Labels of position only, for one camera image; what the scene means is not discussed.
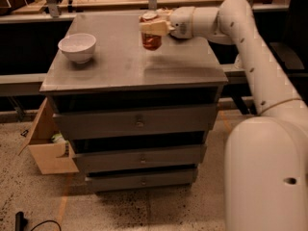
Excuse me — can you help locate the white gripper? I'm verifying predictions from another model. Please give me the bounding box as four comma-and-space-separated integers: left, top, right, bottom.
140, 7, 195, 39

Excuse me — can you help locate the open cardboard box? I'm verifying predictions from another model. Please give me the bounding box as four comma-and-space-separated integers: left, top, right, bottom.
18, 99, 78, 174

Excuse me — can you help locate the bottom grey drawer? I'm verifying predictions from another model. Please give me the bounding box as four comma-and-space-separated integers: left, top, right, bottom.
86, 167, 198, 192

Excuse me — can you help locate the grey drawer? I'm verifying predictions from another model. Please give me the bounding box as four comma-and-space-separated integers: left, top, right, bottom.
54, 105, 217, 140
86, 167, 198, 192
73, 143, 207, 173

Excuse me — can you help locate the black cable on floor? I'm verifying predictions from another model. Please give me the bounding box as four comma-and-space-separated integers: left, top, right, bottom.
14, 211, 63, 231

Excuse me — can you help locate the white ceramic bowl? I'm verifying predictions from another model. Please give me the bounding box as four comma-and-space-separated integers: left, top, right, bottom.
58, 33, 96, 64

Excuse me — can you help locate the top grey drawer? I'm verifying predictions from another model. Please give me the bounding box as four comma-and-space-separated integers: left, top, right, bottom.
54, 105, 217, 140

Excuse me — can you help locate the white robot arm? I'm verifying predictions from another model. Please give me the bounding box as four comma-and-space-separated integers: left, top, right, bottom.
140, 0, 308, 231

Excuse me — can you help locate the grey drawer cabinet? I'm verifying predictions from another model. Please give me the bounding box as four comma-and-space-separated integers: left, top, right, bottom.
40, 13, 227, 178

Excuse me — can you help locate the red coke can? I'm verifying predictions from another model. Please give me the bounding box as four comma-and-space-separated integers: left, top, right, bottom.
140, 11, 162, 51

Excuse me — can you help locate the middle grey drawer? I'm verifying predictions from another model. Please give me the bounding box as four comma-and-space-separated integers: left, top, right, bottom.
73, 143, 207, 173

